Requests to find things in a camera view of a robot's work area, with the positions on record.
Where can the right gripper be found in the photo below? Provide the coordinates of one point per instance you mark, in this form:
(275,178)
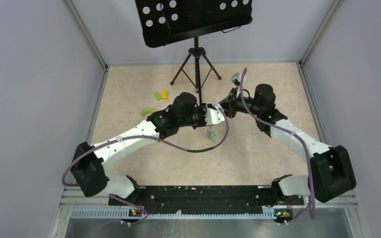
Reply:
(229,104)

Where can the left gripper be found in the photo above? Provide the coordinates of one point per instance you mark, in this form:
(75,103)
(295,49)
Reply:
(203,111)

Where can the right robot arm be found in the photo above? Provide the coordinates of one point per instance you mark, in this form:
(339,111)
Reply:
(330,173)

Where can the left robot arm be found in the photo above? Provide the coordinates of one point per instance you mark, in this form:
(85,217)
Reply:
(91,163)

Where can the green curved block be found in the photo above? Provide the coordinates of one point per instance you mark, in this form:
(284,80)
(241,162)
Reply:
(145,112)

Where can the black music stand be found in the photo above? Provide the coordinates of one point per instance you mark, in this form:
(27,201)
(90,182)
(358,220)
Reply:
(165,22)

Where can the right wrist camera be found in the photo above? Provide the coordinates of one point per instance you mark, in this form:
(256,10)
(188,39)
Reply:
(237,79)

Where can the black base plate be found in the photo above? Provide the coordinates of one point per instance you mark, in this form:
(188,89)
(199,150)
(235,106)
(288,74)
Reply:
(211,199)

